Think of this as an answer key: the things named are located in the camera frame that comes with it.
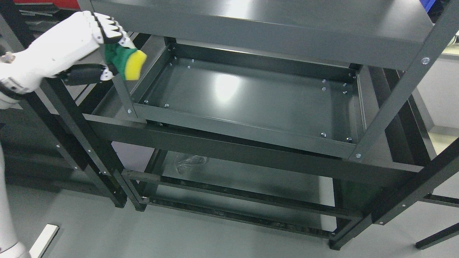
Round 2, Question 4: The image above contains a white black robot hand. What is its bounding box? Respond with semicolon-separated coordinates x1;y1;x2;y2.
1;10;137;109

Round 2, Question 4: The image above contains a green yellow sponge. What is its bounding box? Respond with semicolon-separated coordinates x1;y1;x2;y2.
104;44;147;81

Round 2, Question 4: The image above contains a dark grey metal shelf rack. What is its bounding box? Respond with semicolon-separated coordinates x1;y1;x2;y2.
78;0;458;250

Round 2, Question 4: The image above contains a clear plastic bag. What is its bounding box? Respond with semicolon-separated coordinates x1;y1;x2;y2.
174;153;209;175

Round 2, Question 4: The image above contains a black metal rack frame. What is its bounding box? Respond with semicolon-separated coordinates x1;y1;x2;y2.
0;0;155;208

